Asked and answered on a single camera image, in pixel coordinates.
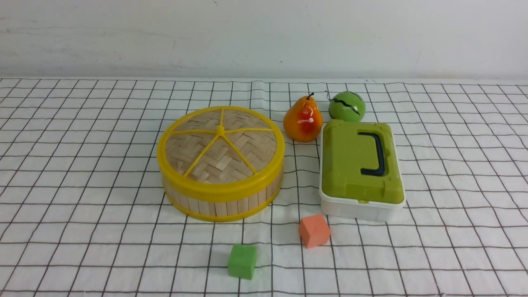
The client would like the yellow bamboo steamer lid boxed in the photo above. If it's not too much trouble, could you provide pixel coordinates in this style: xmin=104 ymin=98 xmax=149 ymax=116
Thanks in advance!
xmin=157 ymin=106 xmax=285 ymax=203

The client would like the bamboo steamer basket yellow rim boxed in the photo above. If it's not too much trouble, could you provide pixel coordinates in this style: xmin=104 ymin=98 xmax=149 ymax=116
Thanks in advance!
xmin=161 ymin=172 xmax=284 ymax=222

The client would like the green lid white plastic box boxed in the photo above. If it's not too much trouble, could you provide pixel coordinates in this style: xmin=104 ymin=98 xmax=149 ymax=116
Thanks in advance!
xmin=319 ymin=120 xmax=406 ymax=222

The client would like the orange yellow toy pear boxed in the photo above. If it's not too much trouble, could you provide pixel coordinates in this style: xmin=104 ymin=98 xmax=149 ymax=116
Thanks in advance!
xmin=283 ymin=92 xmax=324 ymax=143

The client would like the green toy watermelon ball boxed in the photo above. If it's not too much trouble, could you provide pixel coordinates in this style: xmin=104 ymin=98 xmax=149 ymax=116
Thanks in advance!
xmin=328 ymin=92 xmax=366 ymax=122

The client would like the orange foam cube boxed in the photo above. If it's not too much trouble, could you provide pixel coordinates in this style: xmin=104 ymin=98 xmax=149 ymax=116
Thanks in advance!
xmin=298 ymin=214 xmax=331 ymax=248

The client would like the green foam cube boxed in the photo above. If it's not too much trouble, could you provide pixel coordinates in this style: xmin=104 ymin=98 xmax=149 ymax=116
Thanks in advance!
xmin=228 ymin=244 xmax=258 ymax=280

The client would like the white black grid tablecloth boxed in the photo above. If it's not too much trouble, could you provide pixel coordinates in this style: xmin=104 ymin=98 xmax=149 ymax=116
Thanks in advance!
xmin=0 ymin=78 xmax=528 ymax=297

